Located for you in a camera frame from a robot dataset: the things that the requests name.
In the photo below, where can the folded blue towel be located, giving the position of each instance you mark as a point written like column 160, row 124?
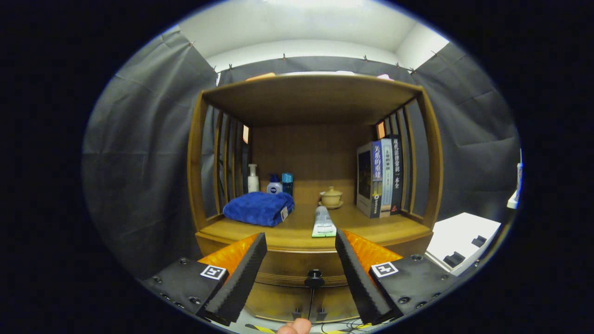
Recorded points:
column 257, row 208

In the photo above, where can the black backdrop cloth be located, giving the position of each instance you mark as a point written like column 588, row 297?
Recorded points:
column 139, row 162

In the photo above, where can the wooden countertop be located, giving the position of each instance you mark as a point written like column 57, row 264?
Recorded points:
column 287, row 234

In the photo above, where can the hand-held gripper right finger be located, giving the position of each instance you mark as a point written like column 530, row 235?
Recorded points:
column 359, row 278

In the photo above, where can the white table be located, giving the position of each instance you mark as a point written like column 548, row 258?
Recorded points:
column 464, row 234

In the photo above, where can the light blue book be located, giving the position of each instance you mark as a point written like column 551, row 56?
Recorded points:
column 387, row 178

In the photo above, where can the white bottle with blue cap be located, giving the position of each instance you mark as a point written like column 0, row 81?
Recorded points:
column 274, row 187

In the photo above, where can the white and green tube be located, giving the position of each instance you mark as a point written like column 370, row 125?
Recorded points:
column 323, row 222

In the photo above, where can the teal bottle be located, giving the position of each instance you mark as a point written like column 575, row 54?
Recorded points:
column 287, row 184

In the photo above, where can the dark blue book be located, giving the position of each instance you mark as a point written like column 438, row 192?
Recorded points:
column 366, row 181

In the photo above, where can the wooden cabinet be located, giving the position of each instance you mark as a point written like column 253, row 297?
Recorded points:
column 315, row 99

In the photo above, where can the beige lidded teacup with saucer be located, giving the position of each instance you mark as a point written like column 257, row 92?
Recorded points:
column 331, row 198

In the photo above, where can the black book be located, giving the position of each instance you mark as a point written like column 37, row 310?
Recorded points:
column 397, row 174

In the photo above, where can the wooden drawer with black knob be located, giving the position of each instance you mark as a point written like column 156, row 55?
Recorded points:
column 287, row 266

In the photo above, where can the white pump bottle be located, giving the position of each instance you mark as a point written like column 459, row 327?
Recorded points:
column 253, row 181

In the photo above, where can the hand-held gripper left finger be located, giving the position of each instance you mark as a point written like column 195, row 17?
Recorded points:
column 241, row 278

